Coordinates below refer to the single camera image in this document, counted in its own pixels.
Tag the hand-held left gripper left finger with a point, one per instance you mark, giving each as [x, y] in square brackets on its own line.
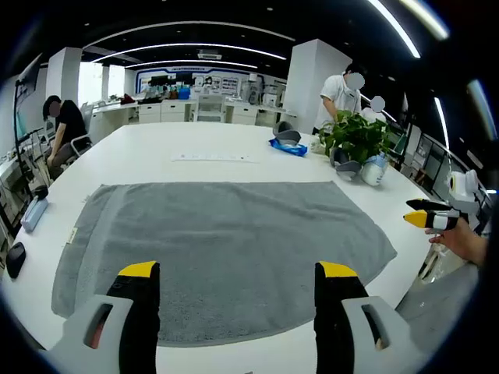
[132, 311]

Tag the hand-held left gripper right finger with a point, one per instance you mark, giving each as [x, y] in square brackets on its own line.
[335, 311]

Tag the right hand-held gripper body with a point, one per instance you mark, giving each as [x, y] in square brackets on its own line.
[466, 191]

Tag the grey towel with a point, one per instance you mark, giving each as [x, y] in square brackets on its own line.
[234, 233]

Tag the person's right hand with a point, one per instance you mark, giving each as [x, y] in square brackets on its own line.
[462, 241]

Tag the green potted plant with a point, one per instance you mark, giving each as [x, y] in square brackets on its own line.
[358, 134]

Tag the small white pot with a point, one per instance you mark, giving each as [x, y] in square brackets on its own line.
[316, 146]

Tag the black computer mouse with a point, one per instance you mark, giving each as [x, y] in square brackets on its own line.
[15, 260]

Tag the light blue pencil case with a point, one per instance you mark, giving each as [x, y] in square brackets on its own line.
[34, 214]

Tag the blue wet wipes packet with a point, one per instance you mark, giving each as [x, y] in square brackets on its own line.
[288, 147]

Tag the small black object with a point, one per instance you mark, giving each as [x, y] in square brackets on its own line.
[41, 191]

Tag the white table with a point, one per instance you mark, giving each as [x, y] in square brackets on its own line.
[163, 140]

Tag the white inlaid power strip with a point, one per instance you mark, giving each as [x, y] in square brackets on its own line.
[214, 157]

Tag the white office chair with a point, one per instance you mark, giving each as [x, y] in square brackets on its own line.
[209, 107]

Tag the blue storage box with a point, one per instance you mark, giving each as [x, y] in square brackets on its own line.
[185, 94]

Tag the office chair with grey frame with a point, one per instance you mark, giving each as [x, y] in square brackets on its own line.
[80, 144]

